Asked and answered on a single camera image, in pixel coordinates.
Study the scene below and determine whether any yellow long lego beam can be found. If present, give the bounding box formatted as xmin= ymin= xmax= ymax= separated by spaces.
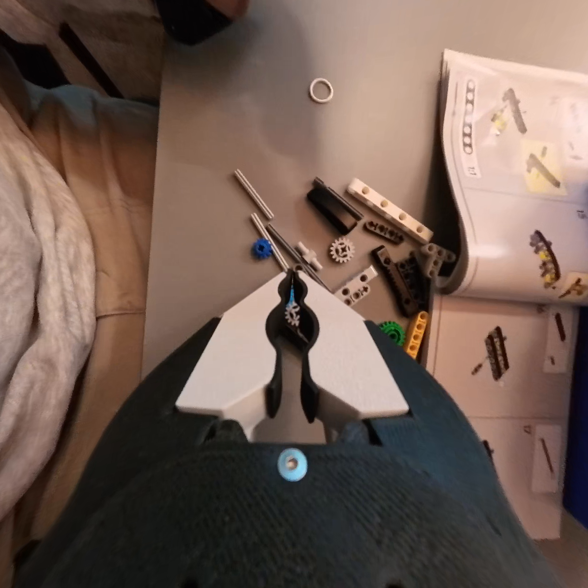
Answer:
xmin=403 ymin=311 xmax=430 ymax=359

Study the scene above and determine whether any dark long lego axle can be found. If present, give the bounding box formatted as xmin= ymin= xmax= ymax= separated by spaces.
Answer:
xmin=266 ymin=223 xmax=332 ymax=293

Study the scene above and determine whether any grey lego angle connector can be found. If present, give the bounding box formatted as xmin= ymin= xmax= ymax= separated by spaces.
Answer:
xmin=419 ymin=243 xmax=457 ymax=279

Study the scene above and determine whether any black lego frame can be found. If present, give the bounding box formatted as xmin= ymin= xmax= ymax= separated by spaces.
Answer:
xmin=397 ymin=254 xmax=432 ymax=316

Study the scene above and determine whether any light grey lego gear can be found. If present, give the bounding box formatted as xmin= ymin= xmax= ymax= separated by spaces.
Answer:
xmin=328 ymin=236 xmax=356 ymax=264

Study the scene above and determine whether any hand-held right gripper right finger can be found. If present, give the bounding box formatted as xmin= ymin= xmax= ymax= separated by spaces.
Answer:
xmin=293 ymin=270 xmax=410 ymax=443

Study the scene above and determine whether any black lego gear rack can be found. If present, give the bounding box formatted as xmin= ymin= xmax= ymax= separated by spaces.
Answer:
xmin=371 ymin=245 xmax=417 ymax=319

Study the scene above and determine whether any black curved lego panel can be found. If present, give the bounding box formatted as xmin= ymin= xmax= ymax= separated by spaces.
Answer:
xmin=306 ymin=177 xmax=364 ymax=233

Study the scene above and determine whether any grey lego axle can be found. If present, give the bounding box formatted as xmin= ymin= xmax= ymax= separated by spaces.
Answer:
xmin=233 ymin=169 xmax=275 ymax=217
xmin=249 ymin=213 xmax=291 ymax=270

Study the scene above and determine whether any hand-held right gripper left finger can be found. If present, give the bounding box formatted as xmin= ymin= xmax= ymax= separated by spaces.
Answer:
xmin=175 ymin=270 xmax=293 ymax=443

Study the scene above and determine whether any white long lego beam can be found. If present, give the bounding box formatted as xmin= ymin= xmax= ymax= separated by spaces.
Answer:
xmin=346 ymin=177 xmax=434 ymax=243

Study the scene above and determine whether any lego instruction booklet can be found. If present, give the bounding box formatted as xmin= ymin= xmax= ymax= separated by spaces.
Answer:
xmin=432 ymin=48 xmax=588 ymax=543

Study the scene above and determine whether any small grey gear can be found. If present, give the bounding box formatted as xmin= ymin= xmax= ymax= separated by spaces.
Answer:
xmin=284 ymin=276 xmax=311 ymax=344

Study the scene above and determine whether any blue plastic bin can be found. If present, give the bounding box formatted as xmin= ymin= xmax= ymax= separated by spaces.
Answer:
xmin=564 ymin=307 xmax=588 ymax=529

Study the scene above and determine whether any green lego gear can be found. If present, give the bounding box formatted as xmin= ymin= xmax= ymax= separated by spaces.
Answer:
xmin=378 ymin=320 xmax=407 ymax=347

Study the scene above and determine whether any grey thin lego liftarm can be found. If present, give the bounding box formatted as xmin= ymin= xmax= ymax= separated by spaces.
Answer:
xmin=334 ymin=265 xmax=379 ymax=307

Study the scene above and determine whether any black thin lego liftarm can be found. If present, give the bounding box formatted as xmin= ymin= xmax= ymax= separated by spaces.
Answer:
xmin=364 ymin=220 xmax=406 ymax=243

